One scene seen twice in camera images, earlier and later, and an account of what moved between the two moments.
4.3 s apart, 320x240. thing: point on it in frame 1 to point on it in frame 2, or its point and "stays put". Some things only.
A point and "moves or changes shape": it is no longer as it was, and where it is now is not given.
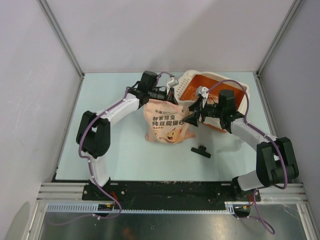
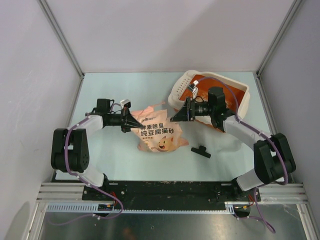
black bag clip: x=202 y=151 stays put
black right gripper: x=198 y=108 to x=185 y=114
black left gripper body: x=171 y=94 to x=123 y=120
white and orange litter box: x=208 y=86 stays put
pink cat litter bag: x=165 y=121 moves or changes shape
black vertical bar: x=169 y=192 stays put
